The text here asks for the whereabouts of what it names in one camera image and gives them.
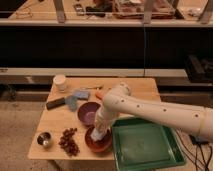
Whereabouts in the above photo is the white towel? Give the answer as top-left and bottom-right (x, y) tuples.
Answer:
(91, 128), (104, 141)

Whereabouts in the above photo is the red bowl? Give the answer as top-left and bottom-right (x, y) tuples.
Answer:
(85, 126), (112, 153)

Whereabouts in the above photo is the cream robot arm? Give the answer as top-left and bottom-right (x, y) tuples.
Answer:
(91, 83), (213, 142)

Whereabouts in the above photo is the purple bowl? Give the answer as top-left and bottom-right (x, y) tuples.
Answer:
(77, 102), (100, 126)

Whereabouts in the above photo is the orange carrot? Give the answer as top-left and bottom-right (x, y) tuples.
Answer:
(95, 92), (104, 100)

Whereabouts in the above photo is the metal spoon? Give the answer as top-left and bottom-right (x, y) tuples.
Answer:
(80, 85), (104, 90)

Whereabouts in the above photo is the blue sponge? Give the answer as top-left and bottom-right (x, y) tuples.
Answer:
(73, 90), (90, 100)

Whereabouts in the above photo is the blue-grey cloth piece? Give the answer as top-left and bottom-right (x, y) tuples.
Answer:
(65, 96), (77, 112)

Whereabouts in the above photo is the white cup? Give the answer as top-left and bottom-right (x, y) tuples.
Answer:
(53, 74), (67, 91)

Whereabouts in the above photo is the black rectangular block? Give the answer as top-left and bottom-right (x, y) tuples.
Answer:
(46, 98), (65, 110)

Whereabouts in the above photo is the wooden table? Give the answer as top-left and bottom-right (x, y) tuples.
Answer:
(28, 77), (160, 160)

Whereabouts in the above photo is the green plastic tray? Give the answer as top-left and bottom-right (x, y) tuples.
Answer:
(111, 118), (186, 171)

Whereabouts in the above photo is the bunch of dark grapes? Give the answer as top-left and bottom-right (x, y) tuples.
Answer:
(59, 128), (80, 156)

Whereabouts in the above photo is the small metal cup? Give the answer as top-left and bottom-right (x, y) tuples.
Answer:
(37, 132), (52, 148)

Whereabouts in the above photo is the black box on right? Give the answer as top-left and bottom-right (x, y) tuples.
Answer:
(185, 55), (213, 83)

